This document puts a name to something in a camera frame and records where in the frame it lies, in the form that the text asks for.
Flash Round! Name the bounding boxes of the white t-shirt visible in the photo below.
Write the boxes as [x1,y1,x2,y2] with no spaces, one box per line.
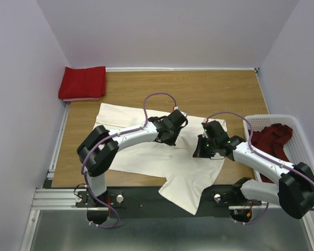
[110,116,225,215]

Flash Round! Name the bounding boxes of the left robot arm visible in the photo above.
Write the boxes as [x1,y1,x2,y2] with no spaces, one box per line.
[76,109,188,207]

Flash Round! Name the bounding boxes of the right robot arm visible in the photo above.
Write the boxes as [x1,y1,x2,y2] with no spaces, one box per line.
[193,120,314,219]

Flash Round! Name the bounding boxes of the dark red t-shirt in basket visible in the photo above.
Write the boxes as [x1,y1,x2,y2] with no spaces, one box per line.
[251,123,294,185]

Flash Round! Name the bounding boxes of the white plastic laundry basket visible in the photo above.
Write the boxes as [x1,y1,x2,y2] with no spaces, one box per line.
[243,114,314,175]

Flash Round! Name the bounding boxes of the white rear table edge strip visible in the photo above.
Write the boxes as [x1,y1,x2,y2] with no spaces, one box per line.
[106,67,259,72]

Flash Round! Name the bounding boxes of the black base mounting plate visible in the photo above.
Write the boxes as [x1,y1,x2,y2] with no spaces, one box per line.
[75,185,262,224]

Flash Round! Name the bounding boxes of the folded red t-shirt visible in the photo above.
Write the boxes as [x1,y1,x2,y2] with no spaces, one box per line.
[58,66,106,100]

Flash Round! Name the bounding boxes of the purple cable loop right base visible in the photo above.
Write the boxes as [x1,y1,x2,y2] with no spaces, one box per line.
[232,202,270,225]

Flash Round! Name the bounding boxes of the aluminium rail left side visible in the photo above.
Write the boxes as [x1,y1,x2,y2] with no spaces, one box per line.
[42,102,70,189]

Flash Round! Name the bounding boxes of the aluminium front frame rail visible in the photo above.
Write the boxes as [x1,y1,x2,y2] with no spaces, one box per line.
[31,187,79,211]

